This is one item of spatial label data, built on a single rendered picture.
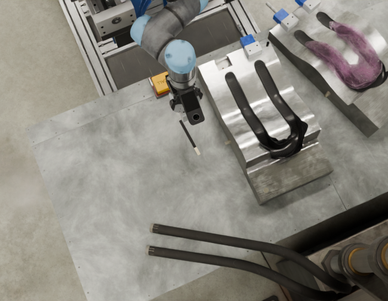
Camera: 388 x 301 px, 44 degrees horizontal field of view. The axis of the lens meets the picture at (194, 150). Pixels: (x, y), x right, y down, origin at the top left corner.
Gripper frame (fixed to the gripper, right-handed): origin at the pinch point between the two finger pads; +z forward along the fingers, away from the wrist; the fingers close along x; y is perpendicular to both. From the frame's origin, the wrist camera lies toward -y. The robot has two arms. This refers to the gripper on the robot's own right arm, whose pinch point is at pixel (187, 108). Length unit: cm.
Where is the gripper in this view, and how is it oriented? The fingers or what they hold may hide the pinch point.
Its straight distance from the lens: 153.9
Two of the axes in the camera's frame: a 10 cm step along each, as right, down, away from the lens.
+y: -4.0, -8.8, 2.4
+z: 0.1, 2.6, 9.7
